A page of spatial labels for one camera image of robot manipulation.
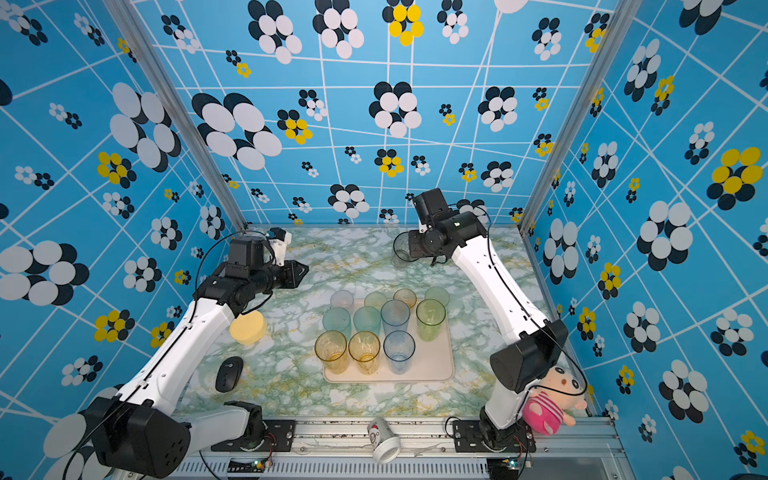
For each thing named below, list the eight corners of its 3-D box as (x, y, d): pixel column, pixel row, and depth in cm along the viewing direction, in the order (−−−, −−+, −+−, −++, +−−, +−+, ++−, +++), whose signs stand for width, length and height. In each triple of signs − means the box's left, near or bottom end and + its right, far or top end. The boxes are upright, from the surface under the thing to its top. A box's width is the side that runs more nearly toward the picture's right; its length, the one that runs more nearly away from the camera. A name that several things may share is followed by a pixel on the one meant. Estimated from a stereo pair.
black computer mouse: (217, 392, 83) (211, 388, 80) (228, 360, 88) (223, 356, 85) (235, 392, 83) (229, 388, 80) (245, 360, 88) (240, 356, 85)
